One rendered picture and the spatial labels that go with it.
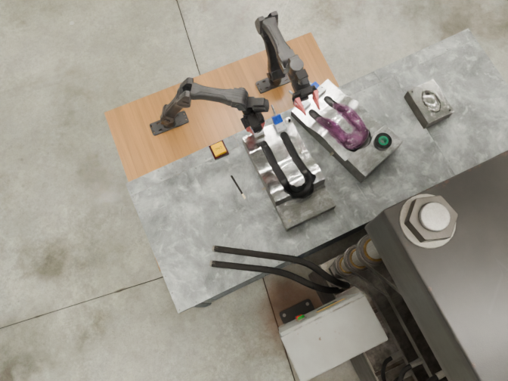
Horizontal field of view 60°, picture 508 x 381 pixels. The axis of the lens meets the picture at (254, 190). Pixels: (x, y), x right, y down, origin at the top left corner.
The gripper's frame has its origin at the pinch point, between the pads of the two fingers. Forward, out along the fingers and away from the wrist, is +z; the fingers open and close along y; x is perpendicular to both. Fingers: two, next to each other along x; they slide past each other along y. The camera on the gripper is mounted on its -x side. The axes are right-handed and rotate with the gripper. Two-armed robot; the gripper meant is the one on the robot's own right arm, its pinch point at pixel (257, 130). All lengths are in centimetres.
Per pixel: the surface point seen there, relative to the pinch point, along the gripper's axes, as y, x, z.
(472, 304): 20, -125, -65
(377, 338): 3, -112, -14
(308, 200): 6.8, -34.5, 22.6
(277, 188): -3.8, -28.2, 10.9
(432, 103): 85, -13, 27
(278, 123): 10.6, 0.2, 2.7
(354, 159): 35.1, -28.0, 18.6
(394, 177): 51, -36, 36
